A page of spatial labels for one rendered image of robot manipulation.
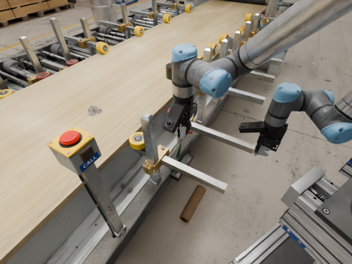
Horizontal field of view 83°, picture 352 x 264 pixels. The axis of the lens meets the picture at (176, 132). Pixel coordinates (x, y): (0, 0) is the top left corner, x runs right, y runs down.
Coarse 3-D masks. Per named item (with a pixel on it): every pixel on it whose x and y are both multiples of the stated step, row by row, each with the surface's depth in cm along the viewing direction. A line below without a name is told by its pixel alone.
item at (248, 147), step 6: (192, 126) 100; (198, 126) 100; (204, 126) 100; (198, 132) 100; (204, 132) 98; (210, 132) 97; (216, 132) 97; (216, 138) 96; (222, 138) 94; (228, 138) 94; (234, 138) 94; (228, 144) 95; (234, 144) 93; (240, 144) 91; (246, 144) 91; (246, 150) 91; (252, 150) 89
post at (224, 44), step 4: (224, 40) 112; (228, 40) 112; (224, 44) 113; (228, 44) 114; (224, 48) 114; (220, 52) 117; (224, 52) 116; (220, 56) 118; (224, 56) 117; (216, 100) 139
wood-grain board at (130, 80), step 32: (160, 32) 188; (192, 32) 188; (224, 32) 188; (96, 64) 140; (128, 64) 140; (160, 64) 140; (32, 96) 112; (64, 96) 112; (96, 96) 112; (128, 96) 112; (160, 96) 112; (0, 128) 93; (32, 128) 93; (64, 128) 93; (96, 128) 93; (128, 128) 93; (0, 160) 79; (32, 160) 79; (96, 160) 79; (0, 192) 69; (32, 192) 69; (64, 192) 69; (0, 224) 62; (32, 224) 62; (0, 256) 55
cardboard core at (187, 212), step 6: (198, 186) 164; (198, 192) 159; (204, 192) 163; (192, 198) 156; (198, 198) 156; (186, 204) 154; (192, 204) 152; (198, 204) 156; (186, 210) 149; (192, 210) 150; (180, 216) 148; (186, 216) 146; (186, 222) 148
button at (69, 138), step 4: (68, 132) 43; (72, 132) 43; (76, 132) 43; (60, 136) 43; (64, 136) 42; (68, 136) 42; (72, 136) 42; (76, 136) 42; (60, 140) 42; (64, 140) 42; (68, 140) 42; (72, 140) 42; (76, 140) 42; (64, 144) 41; (68, 144) 41; (72, 144) 42
